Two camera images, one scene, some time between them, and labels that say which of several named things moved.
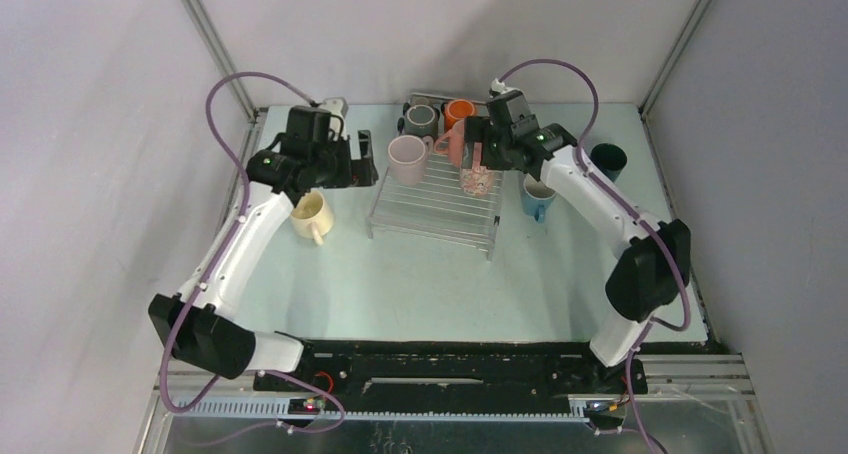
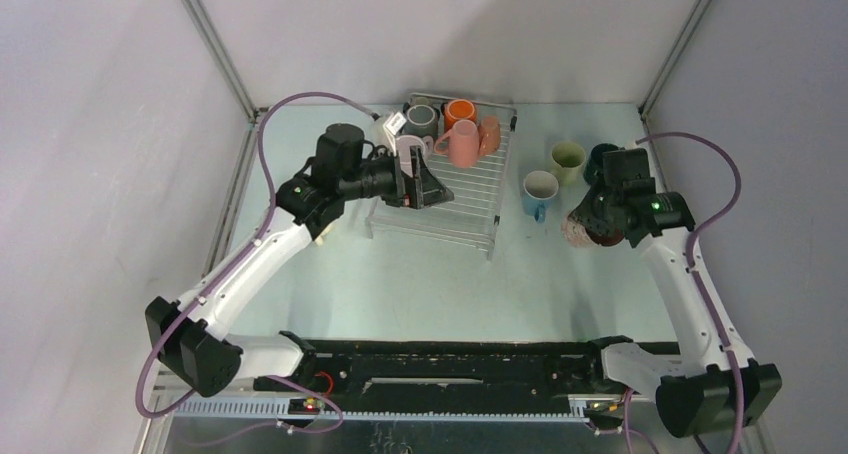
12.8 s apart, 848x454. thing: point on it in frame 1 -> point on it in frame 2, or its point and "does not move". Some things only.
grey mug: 421,120 does not move
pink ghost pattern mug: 477,180 -> 576,235
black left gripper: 355,173 -> 422,190
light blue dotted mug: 536,198 does not move
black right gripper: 481,129 -> 584,211
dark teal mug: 610,158 does not move
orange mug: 456,110 does not move
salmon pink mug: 455,137 does not move
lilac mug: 408,157 does not move
